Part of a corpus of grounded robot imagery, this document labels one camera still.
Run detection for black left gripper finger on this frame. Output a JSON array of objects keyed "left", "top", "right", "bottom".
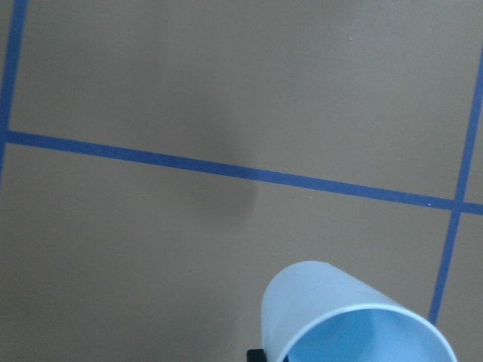
[{"left": 246, "top": 348, "right": 266, "bottom": 362}]

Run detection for light blue cup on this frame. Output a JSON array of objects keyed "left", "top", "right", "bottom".
[{"left": 261, "top": 261, "right": 457, "bottom": 361}]

